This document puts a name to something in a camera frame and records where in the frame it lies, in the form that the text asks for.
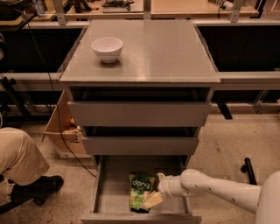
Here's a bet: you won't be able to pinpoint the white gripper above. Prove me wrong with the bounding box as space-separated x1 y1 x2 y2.
142 172 184 209

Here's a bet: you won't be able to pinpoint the green rice chip bag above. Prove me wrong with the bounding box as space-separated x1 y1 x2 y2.
129 174 156 211

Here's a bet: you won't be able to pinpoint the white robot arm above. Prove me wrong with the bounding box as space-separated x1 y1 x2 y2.
143 169 280 224

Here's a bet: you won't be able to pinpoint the grey bottom drawer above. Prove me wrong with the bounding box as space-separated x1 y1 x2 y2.
81 156 201 224

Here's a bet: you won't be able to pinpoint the grey drawer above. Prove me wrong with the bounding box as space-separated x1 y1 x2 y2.
82 136 199 155
81 156 201 224
68 101 211 127

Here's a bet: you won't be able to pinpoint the grey drawer cabinet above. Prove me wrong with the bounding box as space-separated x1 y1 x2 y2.
59 19 221 224

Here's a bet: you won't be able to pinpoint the grey middle drawer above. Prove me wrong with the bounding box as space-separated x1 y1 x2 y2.
82 136 199 155

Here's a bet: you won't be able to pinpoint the grey top drawer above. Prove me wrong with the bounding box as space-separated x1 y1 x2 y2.
68 101 211 127

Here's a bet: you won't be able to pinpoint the black metal stand leg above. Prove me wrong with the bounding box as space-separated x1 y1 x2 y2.
241 157 257 186

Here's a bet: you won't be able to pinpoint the cardboard box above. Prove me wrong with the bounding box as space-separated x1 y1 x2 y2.
44 91 88 158

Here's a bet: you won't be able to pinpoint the black shoe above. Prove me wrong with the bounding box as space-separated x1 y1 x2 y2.
10 176 64 206

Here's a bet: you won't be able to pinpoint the person leg beige trousers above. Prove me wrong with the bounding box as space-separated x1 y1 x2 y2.
0 128 50 186

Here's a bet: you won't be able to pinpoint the white ceramic bowl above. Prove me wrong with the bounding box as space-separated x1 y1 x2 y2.
91 37 123 63

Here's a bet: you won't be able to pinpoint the black tool on workbench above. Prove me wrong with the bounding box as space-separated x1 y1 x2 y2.
102 0 134 11

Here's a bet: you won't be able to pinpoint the wooden workbench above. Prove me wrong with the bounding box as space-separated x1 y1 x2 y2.
0 0 261 27

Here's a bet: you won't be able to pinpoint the black floor cable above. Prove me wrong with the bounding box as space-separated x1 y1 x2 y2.
12 8 97 178

